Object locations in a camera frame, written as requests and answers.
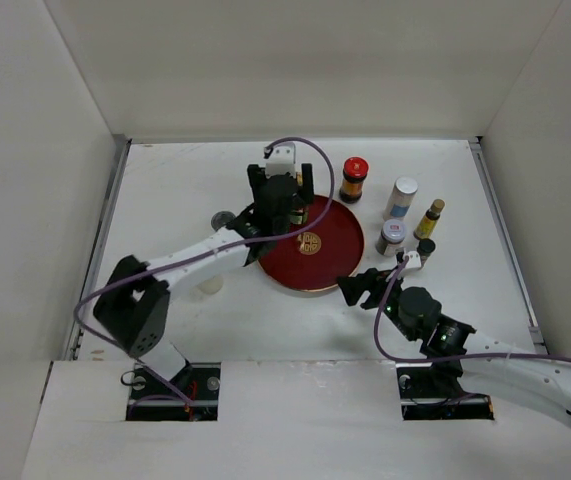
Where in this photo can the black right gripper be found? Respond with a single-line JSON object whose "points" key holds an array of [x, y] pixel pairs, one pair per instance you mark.
{"points": [[353, 287]]}

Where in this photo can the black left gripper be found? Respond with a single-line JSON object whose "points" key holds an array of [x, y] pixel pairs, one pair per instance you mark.
{"points": [[258, 177]]}

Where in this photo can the green label sauce bottle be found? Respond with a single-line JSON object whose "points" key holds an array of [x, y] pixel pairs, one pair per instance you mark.
{"points": [[298, 215]]}

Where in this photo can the glass shaker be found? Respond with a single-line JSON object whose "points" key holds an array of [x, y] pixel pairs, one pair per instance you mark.
{"points": [[212, 285], [221, 219]]}

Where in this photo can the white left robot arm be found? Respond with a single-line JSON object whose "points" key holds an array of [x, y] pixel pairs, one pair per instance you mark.
{"points": [[134, 312]]}

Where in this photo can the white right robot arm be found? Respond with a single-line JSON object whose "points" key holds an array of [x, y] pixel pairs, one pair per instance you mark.
{"points": [[474, 361]]}

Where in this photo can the red round tray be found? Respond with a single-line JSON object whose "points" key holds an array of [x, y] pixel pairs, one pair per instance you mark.
{"points": [[313, 260]]}

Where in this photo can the grey lid spice jar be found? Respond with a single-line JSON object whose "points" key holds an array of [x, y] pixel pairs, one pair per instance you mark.
{"points": [[392, 236]]}

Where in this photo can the small dark pepper bottle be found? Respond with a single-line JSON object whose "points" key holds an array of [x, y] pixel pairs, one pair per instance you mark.
{"points": [[425, 248]]}

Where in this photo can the red lid sauce jar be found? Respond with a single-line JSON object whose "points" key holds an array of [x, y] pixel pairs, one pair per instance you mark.
{"points": [[355, 171]]}

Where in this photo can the yellow label oil bottle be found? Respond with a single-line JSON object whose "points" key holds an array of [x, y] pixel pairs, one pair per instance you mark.
{"points": [[428, 222]]}

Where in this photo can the white tall canister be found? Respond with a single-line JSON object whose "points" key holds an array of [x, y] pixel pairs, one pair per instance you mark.
{"points": [[401, 197]]}

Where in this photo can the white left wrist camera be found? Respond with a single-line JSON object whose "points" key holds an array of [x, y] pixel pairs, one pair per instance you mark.
{"points": [[280, 160]]}

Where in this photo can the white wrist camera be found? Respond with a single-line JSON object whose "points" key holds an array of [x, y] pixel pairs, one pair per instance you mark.
{"points": [[410, 261], [280, 160]]}

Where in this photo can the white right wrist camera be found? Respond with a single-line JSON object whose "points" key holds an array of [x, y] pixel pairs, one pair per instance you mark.
{"points": [[410, 261]]}

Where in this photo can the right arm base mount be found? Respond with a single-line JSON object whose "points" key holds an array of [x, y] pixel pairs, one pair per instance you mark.
{"points": [[429, 394]]}

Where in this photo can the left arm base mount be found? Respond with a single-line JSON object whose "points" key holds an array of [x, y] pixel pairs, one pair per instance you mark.
{"points": [[151, 401]]}

